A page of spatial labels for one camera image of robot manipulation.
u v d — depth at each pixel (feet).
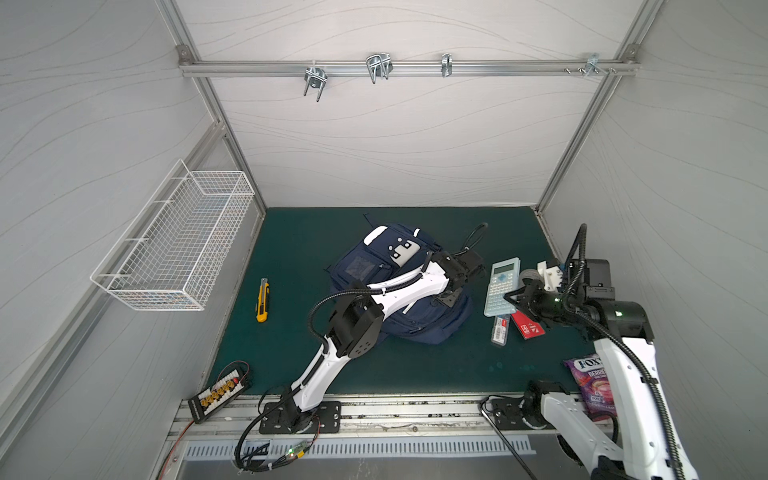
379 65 2.51
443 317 2.76
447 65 2.57
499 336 2.82
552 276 2.13
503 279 2.44
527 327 2.84
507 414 2.42
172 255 2.25
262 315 2.97
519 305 2.13
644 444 1.24
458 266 2.11
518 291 2.20
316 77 2.59
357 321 1.71
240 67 2.58
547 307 1.95
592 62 2.51
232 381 2.55
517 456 2.26
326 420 2.41
